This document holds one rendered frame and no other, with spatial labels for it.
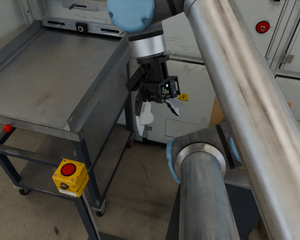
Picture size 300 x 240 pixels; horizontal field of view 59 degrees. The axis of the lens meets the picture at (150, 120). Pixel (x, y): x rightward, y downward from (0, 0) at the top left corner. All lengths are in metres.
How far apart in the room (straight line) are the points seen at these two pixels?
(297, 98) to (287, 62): 0.24
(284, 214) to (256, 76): 0.17
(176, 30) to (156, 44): 0.76
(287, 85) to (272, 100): 1.19
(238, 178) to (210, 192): 0.52
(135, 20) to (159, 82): 0.20
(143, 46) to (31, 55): 1.01
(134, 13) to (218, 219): 0.40
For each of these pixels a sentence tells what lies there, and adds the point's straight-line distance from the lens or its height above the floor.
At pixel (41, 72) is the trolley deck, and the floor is 0.85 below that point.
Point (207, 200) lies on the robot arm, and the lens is 0.56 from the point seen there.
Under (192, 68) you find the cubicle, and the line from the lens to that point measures 1.52.
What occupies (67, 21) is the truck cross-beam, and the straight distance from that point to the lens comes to 1.71.
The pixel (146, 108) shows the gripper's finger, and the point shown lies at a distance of 0.70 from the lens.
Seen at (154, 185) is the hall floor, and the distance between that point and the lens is 1.89.
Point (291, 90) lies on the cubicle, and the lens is 1.60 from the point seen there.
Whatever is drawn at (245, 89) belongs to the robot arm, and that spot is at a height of 1.41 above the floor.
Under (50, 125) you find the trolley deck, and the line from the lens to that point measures 1.15.
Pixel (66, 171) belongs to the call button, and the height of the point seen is 0.91.
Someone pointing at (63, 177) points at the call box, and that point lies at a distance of 0.91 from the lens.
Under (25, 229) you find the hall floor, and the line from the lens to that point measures 1.92.
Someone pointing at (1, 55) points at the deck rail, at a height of 0.88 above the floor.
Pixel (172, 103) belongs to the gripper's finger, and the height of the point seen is 1.11.
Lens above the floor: 1.64
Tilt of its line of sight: 46 degrees down
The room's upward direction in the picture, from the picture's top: straight up
